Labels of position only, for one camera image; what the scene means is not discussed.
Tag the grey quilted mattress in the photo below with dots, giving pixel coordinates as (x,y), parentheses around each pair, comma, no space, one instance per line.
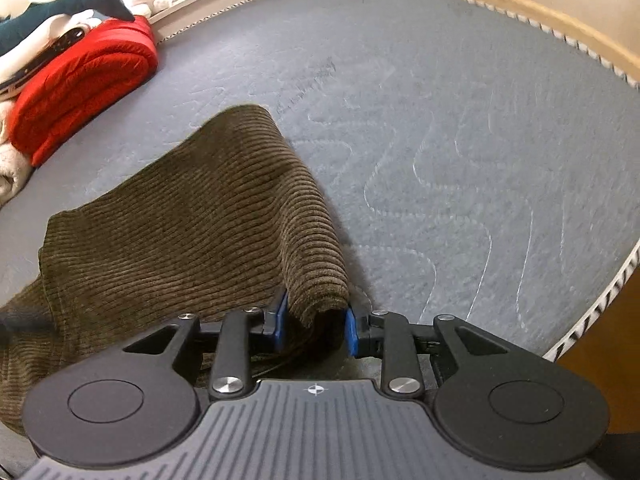
(450,160)

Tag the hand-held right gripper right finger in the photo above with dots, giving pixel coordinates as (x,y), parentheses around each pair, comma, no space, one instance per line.
(350,332)

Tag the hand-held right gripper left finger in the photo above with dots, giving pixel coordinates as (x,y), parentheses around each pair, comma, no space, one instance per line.
(281,325)

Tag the blue shark plush toy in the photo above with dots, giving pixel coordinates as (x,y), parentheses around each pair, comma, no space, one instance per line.
(60,7)

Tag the red folded blanket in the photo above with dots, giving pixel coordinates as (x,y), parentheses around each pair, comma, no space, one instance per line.
(85,85)

